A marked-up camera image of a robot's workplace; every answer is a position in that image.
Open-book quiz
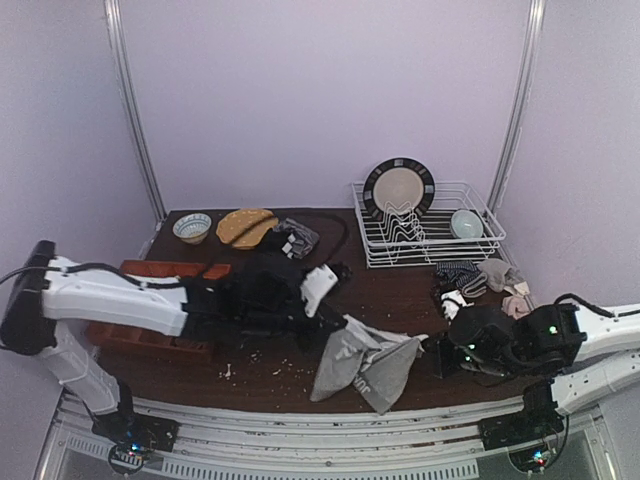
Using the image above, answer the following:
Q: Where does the grey white underwear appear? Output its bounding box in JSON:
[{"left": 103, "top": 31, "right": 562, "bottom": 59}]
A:
[{"left": 310, "top": 315, "right": 429, "bottom": 415}]

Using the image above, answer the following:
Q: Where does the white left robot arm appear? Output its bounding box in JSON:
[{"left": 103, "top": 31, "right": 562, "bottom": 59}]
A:
[{"left": 1, "top": 241, "right": 346, "bottom": 442}]

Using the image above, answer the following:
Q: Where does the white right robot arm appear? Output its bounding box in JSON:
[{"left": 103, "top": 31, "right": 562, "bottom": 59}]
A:
[{"left": 423, "top": 293, "right": 639, "bottom": 450}]

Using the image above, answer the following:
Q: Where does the grey underwear pile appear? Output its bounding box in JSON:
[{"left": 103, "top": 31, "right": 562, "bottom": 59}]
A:
[{"left": 272, "top": 218, "right": 320, "bottom": 260}]

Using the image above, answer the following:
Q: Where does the blue striped underwear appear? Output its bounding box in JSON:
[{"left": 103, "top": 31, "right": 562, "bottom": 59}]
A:
[{"left": 436, "top": 260, "right": 487, "bottom": 298}]

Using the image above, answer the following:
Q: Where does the grey cloth by rack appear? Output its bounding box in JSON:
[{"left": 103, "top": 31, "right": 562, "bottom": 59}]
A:
[{"left": 477, "top": 258, "right": 523, "bottom": 292}]

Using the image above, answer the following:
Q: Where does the yellow dotted plate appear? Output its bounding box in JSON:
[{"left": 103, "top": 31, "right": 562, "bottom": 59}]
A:
[{"left": 216, "top": 208, "right": 279, "bottom": 250}]

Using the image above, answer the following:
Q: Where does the blue patterned bowl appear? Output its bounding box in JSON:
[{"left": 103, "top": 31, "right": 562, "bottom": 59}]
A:
[{"left": 172, "top": 213, "right": 212, "bottom": 245}]

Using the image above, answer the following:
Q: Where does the light green bowl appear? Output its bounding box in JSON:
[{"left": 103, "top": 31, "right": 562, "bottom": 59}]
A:
[{"left": 450, "top": 209, "right": 484, "bottom": 240}]

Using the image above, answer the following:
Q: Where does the brown wooden organizer box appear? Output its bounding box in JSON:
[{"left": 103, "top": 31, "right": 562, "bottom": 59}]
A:
[{"left": 85, "top": 260, "right": 214, "bottom": 365}]

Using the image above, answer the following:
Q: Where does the black rimmed beige plate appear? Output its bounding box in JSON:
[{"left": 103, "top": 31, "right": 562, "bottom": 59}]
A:
[{"left": 362, "top": 157, "right": 436, "bottom": 221}]

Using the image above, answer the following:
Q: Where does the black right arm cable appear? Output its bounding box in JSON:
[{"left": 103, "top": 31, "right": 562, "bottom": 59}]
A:
[{"left": 552, "top": 293, "right": 616, "bottom": 451}]

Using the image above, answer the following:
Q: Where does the metal front rail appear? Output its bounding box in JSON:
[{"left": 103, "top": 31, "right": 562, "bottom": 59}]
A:
[{"left": 34, "top": 394, "right": 625, "bottom": 479}]

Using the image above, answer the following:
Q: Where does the white wire dish rack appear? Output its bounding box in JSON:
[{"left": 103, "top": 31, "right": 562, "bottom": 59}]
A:
[{"left": 351, "top": 181, "right": 506, "bottom": 268}]

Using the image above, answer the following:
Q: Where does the left metal corner post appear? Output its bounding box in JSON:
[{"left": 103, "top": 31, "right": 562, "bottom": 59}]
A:
[{"left": 103, "top": 0, "right": 167, "bottom": 221}]

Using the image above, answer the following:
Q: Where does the metal corner post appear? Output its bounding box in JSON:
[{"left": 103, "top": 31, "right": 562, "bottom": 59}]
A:
[
  {"left": 103, "top": 0, "right": 167, "bottom": 221},
  {"left": 487, "top": 0, "right": 547, "bottom": 215}
]

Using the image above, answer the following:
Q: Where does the right metal corner post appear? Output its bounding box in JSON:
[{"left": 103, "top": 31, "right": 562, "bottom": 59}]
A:
[{"left": 487, "top": 0, "right": 547, "bottom": 215}]

